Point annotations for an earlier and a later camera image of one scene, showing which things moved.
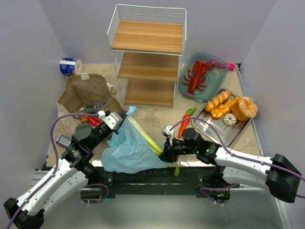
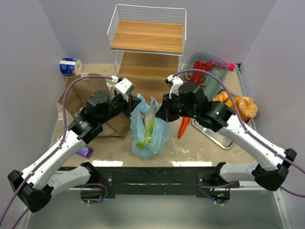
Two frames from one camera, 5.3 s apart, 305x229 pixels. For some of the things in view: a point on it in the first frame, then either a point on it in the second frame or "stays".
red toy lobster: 199,69 stays
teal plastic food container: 200,74 stays
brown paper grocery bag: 78,91 stays
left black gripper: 118,125 -> 130,105
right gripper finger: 167,155 -> 164,113
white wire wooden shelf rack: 148,42 stays
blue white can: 70,66 stays
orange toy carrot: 185,124 stays
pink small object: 231,66 stays
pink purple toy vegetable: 214,64 stays
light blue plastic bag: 128,151 -> 161,129
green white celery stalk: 155,147 -> 149,118
